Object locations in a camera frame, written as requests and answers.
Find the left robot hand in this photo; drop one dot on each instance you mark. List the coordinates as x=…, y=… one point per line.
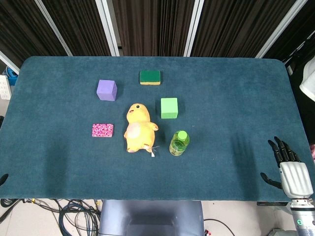
x=3, y=179

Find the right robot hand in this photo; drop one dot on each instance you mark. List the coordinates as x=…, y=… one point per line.
x=295, y=179

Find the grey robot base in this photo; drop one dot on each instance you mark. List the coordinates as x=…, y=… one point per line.
x=150, y=218

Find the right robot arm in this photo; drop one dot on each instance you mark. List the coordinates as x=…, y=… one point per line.
x=304, y=218

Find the pink object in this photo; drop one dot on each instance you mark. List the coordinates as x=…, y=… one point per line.
x=312, y=151

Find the teal table cloth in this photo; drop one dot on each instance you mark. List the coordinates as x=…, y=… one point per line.
x=221, y=147

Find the white power strip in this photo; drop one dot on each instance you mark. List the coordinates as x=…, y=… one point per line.
x=4, y=87

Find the blue object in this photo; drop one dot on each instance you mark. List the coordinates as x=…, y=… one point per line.
x=11, y=72

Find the green tea bottle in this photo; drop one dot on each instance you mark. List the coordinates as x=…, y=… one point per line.
x=179, y=143

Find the purple foam cube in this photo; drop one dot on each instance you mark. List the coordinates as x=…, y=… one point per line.
x=105, y=89

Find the green foam cube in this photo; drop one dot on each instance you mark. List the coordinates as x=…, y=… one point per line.
x=169, y=108

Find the yellow plush toy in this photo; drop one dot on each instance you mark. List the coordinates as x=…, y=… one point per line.
x=139, y=127

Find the dark pleated curtain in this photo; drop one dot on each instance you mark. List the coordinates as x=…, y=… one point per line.
x=78, y=24
x=152, y=24
x=19, y=29
x=233, y=24
x=300, y=32

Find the green and yellow sponge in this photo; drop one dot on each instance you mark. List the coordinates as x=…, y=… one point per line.
x=150, y=76

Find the white frame post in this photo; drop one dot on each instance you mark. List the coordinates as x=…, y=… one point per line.
x=193, y=28
x=278, y=28
x=54, y=28
x=108, y=28
x=8, y=61

